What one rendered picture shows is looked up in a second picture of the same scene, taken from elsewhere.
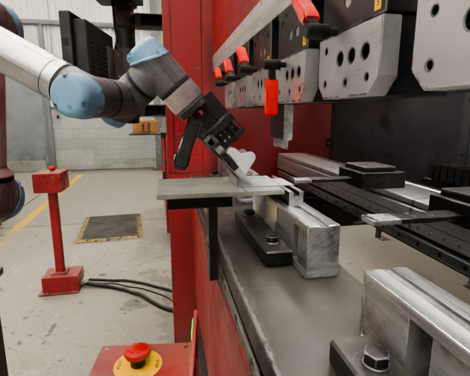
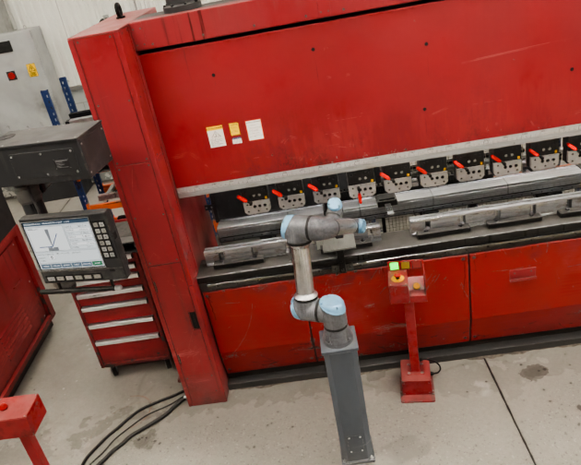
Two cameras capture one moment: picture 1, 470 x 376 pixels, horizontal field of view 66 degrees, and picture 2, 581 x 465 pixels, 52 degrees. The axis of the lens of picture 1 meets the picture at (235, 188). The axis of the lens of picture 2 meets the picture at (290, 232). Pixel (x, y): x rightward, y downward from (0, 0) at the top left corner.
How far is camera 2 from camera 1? 3.27 m
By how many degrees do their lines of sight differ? 71
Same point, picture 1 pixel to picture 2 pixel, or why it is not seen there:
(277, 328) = (407, 244)
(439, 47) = (426, 182)
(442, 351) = (432, 220)
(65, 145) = not seen: outside the picture
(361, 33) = (404, 179)
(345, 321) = (404, 236)
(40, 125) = not seen: outside the picture
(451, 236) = (378, 210)
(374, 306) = (415, 225)
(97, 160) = not seen: outside the picture
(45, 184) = (36, 416)
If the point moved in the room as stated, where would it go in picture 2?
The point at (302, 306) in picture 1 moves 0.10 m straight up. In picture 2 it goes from (397, 241) to (395, 226)
